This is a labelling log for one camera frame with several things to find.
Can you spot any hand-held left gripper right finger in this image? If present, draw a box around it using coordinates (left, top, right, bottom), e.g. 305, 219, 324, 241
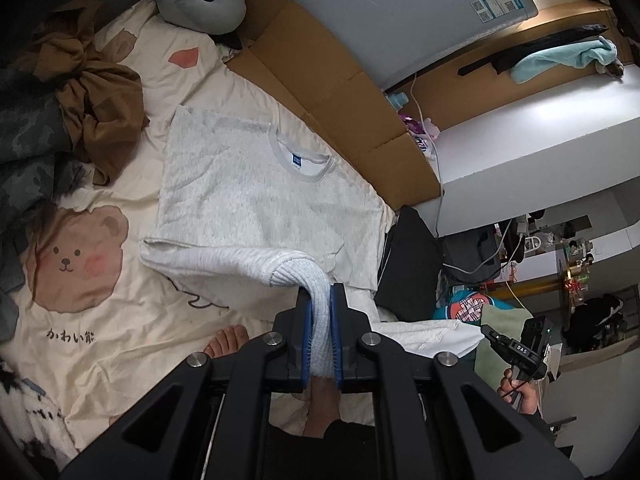
330, 282, 583, 480

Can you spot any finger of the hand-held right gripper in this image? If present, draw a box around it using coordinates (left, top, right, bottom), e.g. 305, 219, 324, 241
480, 325, 507, 355

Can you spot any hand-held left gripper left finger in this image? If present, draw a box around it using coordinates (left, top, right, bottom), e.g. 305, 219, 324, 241
59, 285, 316, 480

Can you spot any light grey sweatshirt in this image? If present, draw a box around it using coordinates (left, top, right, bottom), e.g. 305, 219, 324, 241
140, 105, 398, 378

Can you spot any person's right forearm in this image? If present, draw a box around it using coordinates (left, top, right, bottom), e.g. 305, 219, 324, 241
522, 406, 563, 448

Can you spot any person's right hand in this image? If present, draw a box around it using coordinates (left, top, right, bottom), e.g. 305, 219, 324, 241
497, 370, 544, 416

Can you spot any pale green cloth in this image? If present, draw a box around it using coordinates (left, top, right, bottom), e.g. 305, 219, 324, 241
472, 305, 531, 376

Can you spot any teal patterned blanket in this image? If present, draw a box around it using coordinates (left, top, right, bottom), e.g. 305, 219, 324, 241
432, 290, 516, 326

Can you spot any white folded garment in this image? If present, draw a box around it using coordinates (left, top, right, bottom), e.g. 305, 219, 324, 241
372, 305, 483, 361

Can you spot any grey backpack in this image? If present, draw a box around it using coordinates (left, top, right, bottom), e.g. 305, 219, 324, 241
442, 225, 506, 286

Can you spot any black folded garment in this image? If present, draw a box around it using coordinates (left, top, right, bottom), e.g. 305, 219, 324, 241
375, 205, 443, 323

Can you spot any cream bear print blanket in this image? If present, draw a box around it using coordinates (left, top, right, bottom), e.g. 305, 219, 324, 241
0, 0, 401, 461

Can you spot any white curved desk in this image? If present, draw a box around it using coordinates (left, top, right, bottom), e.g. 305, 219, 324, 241
430, 60, 640, 238

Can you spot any purple packet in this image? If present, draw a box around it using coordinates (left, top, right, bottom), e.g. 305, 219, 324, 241
400, 112, 431, 153

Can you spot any brown board panel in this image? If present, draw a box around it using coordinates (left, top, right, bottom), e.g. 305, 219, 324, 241
385, 2, 623, 133

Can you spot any brown cardboard sheet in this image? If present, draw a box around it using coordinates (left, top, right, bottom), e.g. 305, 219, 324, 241
222, 0, 443, 211

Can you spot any teal towel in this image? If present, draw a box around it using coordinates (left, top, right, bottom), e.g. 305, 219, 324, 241
510, 37, 618, 85

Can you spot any white black spotted fleece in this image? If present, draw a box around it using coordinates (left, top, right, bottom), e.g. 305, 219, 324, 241
0, 355, 76, 466

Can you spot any brown garment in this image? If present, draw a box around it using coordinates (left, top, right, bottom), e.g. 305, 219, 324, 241
12, 2, 151, 186

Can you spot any camouflage garment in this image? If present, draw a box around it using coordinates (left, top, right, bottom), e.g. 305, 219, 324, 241
0, 67, 76, 341

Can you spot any grey washing machine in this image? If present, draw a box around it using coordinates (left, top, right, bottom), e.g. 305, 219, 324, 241
280, 0, 538, 91

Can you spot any white charger with cable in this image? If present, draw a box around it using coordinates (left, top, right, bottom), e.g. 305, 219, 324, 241
452, 215, 531, 311

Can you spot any white power cable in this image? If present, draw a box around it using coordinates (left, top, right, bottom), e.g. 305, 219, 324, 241
410, 72, 446, 237

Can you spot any black hanging strap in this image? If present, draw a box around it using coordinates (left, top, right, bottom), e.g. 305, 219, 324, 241
457, 24, 608, 77

